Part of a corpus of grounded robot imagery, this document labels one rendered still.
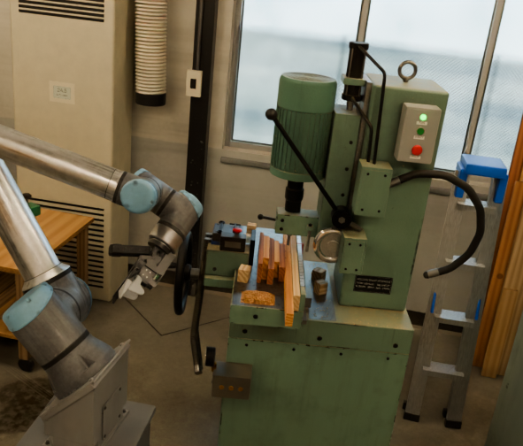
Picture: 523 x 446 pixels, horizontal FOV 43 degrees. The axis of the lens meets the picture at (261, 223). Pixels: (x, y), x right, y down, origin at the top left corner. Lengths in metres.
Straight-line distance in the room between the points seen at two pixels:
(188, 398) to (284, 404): 0.85
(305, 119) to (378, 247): 0.46
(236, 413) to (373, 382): 0.46
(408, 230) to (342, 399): 0.60
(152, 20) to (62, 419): 2.04
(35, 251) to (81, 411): 0.47
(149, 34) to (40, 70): 0.56
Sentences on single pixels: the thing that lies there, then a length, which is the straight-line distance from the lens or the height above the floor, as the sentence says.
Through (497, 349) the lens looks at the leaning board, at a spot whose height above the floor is 0.17.
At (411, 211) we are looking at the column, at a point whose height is 1.15.
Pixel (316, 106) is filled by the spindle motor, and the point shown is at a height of 1.44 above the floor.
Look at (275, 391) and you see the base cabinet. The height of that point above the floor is 0.52.
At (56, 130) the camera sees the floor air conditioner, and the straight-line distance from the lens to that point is 3.48.
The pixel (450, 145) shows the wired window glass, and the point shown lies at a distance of 3.53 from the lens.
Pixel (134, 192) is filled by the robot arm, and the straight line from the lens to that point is 1.74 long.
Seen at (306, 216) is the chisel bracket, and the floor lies 1.07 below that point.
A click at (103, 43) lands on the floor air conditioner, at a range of 3.29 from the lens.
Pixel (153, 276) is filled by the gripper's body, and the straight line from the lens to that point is 1.84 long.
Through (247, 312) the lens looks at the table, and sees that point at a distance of 1.91.
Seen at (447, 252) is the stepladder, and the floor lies 0.77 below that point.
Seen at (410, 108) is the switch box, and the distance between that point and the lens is 1.92.
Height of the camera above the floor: 1.83
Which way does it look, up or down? 22 degrees down
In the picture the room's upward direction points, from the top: 6 degrees clockwise
